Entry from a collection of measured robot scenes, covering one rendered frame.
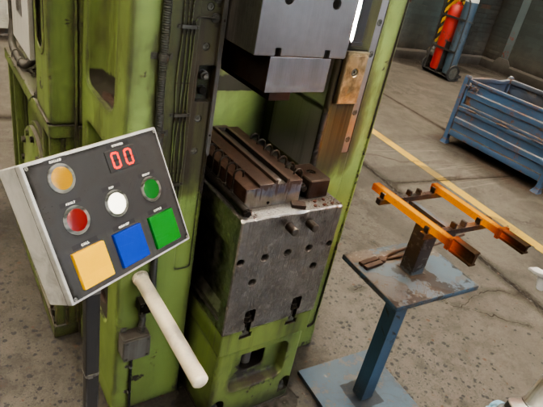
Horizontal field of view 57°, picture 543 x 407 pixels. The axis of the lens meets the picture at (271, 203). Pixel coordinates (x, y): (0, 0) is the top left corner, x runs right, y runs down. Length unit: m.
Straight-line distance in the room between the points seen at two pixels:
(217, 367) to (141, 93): 0.96
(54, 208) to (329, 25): 0.82
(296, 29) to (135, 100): 0.44
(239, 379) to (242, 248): 0.68
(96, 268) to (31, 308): 1.46
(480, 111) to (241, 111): 3.73
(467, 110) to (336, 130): 3.76
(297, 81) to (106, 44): 0.62
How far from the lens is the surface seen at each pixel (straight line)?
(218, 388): 1.90
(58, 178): 1.03
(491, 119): 5.30
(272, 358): 2.04
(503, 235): 1.75
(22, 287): 2.62
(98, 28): 1.67
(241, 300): 1.62
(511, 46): 10.63
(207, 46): 1.39
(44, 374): 2.22
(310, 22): 1.35
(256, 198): 1.48
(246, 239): 1.46
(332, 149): 1.78
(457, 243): 1.55
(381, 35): 1.74
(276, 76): 1.34
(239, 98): 1.89
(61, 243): 1.03
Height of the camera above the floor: 1.65
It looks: 29 degrees down
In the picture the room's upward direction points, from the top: 12 degrees clockwise
